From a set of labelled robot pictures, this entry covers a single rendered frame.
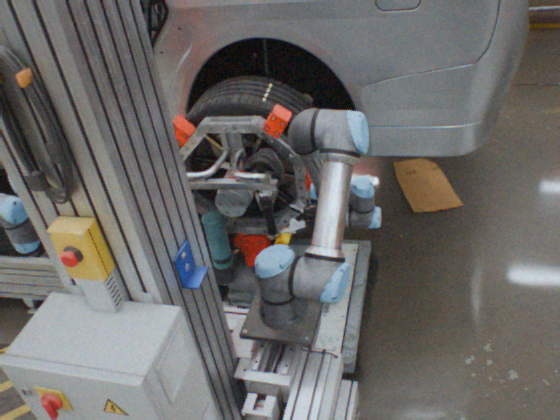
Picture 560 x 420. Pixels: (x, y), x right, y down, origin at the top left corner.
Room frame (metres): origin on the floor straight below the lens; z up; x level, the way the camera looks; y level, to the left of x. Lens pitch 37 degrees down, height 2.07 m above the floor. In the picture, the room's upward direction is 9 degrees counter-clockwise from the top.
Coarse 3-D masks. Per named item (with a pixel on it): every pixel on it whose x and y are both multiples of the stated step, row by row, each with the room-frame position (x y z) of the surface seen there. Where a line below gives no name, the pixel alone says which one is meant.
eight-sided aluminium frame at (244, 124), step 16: (208, 128) 1.91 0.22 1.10; (224, 128) 1.91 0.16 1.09; (240, 128) 1.88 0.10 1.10; (256, 128) 1.86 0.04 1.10; (192, 144) 1.94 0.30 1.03; (272, 144) 1.84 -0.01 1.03; (288, 144) 1.86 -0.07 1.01; (304, 176) 1.81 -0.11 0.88; (192, 192) 1.97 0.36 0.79; (304, 192) 1.81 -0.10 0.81; (208, 208) 1.97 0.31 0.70; (288, 208) 1.88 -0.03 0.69; (240, 224) 1.93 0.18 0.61; (256, 224) 1.91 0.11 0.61
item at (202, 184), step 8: (192, 184) 1.75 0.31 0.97; (200, 184) 1.74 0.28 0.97; (208, 184) 1.73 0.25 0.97; (216, 184) 1.72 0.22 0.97; (224, 184) 1.71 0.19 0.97; (232, 184) 1.70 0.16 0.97; (240, 184) 1.69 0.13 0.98; (248, 184) 1.68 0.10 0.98; (256, 184) 1.67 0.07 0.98; (264, 184) 1.66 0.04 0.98; (272, 184) 1.65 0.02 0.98
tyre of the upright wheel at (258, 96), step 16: (224, 80) 2.20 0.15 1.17; (240, 80) 2.15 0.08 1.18; (256, 80) 2.13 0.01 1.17; (272, 80) 2.13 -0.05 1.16; (208, 96) 2.11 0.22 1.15; (224, 96) 2.02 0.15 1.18; (240, 96) 1.99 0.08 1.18; (256, 96) 1.99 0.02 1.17; (272, 96) 2.01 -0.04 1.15; (288, 96) 2.05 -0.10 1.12; (304, 96) 2.10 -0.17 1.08; (192, 112) 2.04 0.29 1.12; (208, 112) 2.00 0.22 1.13; (224, 112) 1.98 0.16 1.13; (240, 112) 1.96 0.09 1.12; (256, 112) 1.94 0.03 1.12; (288, 128) 1.91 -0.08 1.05; (288, 224) 1.93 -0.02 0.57
